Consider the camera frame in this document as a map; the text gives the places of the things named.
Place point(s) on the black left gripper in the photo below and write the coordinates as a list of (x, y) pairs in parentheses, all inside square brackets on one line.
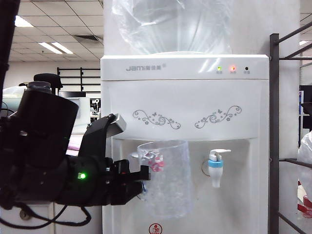
[(92, 185)]

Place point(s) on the clear textured plastic mug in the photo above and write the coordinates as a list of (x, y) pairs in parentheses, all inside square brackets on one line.
[(170, 190)]

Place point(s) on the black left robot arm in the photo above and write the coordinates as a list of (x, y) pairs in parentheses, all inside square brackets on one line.
[(36, 134)]

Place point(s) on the red-collared hot water tap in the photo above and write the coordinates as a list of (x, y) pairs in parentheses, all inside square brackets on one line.
[(133, 154)]

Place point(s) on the white desk partition box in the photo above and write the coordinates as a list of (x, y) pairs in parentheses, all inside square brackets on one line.
[(84, 119)]

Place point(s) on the blue-collared cold water tap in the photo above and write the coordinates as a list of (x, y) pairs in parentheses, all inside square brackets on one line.
[(215, 175)]

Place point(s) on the white water dispenser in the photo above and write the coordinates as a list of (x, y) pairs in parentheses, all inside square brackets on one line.
[(195, 97)]

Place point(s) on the plastic-wrapped water jug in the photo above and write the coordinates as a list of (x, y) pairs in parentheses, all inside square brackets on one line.
[(170, 29)]

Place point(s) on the gray bottle with dark lid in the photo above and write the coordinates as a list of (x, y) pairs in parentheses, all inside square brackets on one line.
[(39, 84)]

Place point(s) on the black office chair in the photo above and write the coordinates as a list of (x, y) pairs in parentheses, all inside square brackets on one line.
[(47, 77)]

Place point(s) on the translucent plastic cover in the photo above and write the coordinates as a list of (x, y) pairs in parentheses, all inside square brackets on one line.
[(12, 91)]

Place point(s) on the ceiling air vent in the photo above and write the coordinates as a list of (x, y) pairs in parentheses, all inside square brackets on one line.
[(87, 38)]

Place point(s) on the twin-tube ceiling light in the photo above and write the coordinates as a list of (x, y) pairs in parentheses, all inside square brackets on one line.
[(44, 45)]

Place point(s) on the dark metal shelf rack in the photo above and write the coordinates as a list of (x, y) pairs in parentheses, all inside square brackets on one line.
[(273, 122)]

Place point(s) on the red packaged item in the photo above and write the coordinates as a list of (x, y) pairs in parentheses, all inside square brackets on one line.
[(306, 207)]

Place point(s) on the white plastic bag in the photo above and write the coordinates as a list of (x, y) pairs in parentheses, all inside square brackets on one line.
[(306, 151)]

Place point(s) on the long ceiling light panel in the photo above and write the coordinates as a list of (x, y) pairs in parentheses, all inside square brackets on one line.
[(23, 22)]

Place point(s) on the black monitor beside rack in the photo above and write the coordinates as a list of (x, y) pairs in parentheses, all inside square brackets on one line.
[(307, 97)]

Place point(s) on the small ceiling light panel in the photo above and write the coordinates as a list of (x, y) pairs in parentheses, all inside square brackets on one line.
[(304, 43)]

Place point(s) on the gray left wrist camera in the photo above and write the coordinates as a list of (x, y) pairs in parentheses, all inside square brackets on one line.
[(117, 126)]

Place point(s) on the black wall shelf frame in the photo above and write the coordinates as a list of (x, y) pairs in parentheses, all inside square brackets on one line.
[(80, 73)]

